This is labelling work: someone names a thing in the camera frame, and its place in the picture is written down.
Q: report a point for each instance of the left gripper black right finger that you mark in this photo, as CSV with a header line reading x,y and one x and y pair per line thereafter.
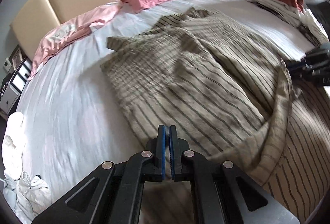
x,y
178,146

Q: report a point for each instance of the pink printed pillow left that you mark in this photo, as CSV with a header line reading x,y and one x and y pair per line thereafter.
x,y
72,30

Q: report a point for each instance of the grey bedside cabinet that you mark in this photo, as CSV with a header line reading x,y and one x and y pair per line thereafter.
x,y
11,89

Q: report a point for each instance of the white crumpled clothes pile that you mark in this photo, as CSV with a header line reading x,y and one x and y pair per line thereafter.
x,y
26,196

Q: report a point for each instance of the white folded clothes stack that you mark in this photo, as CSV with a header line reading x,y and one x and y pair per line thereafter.
x,y
303,20

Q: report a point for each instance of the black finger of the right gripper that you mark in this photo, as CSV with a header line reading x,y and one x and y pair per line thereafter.
x,y
295,67

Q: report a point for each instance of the beige striped button shirt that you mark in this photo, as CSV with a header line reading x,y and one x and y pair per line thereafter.
x,y
228,92

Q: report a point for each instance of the white bed sheet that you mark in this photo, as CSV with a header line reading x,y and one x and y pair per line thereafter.
x,y
71,120

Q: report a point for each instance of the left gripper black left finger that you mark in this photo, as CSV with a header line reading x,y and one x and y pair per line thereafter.
x,y
155,168

